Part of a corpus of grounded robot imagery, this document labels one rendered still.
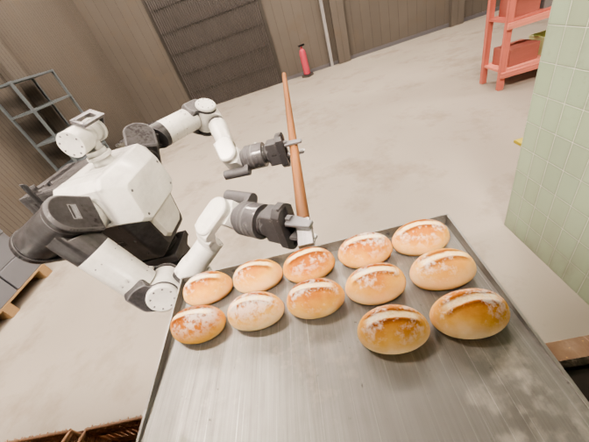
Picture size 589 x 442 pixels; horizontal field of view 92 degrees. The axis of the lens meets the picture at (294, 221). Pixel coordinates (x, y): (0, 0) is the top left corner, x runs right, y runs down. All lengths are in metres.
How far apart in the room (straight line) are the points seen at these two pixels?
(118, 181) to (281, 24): 7.58
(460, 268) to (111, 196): 0.77
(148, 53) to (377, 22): 5.60
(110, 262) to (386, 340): 0.62
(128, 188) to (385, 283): 0.66
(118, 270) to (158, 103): 8.31
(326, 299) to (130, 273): 0.51
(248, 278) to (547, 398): 0.43
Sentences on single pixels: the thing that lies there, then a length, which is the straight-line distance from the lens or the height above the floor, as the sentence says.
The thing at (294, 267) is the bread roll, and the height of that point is 1.24.
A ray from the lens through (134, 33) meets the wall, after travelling 8.81.
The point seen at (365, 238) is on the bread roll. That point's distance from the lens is 0.52.
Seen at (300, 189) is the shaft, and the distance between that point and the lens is 0.74.
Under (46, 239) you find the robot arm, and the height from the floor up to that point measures 1.36.
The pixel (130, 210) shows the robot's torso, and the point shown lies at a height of 1.31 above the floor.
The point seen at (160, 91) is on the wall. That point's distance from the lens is 8.88.
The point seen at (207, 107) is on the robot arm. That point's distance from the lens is 1.20.
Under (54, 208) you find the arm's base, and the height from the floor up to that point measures 1.41.
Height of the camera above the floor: 1.61
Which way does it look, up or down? 36 degrees down
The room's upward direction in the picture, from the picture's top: 20 degrees counter-clockwise
